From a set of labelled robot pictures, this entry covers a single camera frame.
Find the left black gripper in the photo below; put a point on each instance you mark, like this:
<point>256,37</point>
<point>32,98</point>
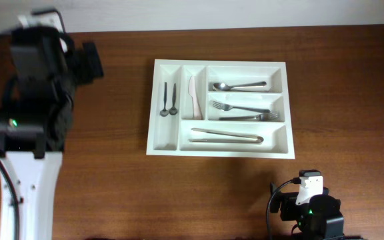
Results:
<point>82,58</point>

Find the small steel teaspoon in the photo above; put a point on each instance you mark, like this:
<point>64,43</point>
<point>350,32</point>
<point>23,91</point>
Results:
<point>164,112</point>
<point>173,110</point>

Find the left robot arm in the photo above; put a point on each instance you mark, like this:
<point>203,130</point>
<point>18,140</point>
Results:
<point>36,113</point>

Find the pink plastic knife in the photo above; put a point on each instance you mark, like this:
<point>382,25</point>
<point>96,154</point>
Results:
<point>197,114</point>

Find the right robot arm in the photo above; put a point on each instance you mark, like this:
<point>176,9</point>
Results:
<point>324,221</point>

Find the steel fork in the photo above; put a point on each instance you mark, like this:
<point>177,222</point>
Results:
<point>260,117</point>
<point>227,107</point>

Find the white plastic cutlery tray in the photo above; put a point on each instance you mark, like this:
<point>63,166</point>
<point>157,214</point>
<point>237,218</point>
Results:
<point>170,135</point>

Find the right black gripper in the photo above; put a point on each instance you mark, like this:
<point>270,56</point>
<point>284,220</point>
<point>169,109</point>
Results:
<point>287,199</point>

